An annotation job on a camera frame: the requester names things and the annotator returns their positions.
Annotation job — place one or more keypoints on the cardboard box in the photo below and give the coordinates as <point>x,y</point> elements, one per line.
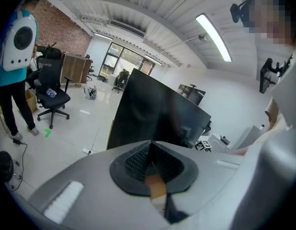
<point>30,102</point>

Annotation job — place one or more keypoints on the white dome backpack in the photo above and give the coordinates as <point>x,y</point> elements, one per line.
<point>11,56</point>
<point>90,93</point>

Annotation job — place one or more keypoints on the small white desk device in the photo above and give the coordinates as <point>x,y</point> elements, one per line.
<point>262,127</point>

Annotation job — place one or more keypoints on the person's head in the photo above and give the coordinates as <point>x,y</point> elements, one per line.
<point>270,18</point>

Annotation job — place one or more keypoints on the clear water bottle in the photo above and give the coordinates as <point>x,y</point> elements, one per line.
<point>53,94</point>
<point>49,91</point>

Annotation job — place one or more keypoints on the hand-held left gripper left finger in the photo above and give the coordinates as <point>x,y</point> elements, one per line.
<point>95,188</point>

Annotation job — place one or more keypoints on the black webcam on mount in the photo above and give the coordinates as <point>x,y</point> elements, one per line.
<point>193,85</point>

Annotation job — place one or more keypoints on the black phone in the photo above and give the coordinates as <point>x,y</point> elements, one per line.
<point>225,141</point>

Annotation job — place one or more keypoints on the black computer monitor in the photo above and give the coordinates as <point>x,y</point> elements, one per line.
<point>148,104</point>

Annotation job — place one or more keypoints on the white ceiling air conditioner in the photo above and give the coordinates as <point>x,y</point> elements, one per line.
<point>127,28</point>

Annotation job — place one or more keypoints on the black head-mounted camera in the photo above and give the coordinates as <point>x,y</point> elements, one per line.
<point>237,11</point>

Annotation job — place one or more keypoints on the large black television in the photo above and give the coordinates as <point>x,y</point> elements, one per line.
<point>194,96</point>

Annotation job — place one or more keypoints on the dark wooden cabinet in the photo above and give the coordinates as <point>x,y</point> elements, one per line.
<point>87,69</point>

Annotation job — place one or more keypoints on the silver ceiling dome fitting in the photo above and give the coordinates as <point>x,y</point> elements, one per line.
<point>202,37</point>

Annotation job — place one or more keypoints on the operator in white shirt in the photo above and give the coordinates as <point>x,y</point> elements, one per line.
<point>291,92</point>

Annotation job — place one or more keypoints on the black framed glass doors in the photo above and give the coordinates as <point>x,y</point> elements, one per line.
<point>117,54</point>

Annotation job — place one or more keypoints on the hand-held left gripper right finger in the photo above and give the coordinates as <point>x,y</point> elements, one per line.
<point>205,183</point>

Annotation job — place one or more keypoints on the white power strip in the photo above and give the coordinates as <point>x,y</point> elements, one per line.
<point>88,151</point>

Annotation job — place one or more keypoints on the light wooden cabinet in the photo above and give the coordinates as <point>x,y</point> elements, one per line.
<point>71,68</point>

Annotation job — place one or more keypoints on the long ceiling light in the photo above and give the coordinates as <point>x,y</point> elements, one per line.
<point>153,59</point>
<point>213,37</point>
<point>103,35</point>

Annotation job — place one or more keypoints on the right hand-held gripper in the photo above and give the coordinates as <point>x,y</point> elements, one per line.
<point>203,145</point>

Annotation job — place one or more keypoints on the black office chair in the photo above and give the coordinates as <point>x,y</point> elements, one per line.
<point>90,68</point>
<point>51,75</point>

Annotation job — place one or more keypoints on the round black floor light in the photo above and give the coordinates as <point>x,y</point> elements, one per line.
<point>4,166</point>

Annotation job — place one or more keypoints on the grey partition panel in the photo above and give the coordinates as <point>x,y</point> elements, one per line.
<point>248,138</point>

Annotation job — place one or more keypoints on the black gaming chair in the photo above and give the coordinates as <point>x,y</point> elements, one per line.
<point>119,80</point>

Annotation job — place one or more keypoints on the person's right forearm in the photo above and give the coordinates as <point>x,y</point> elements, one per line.
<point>271,110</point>

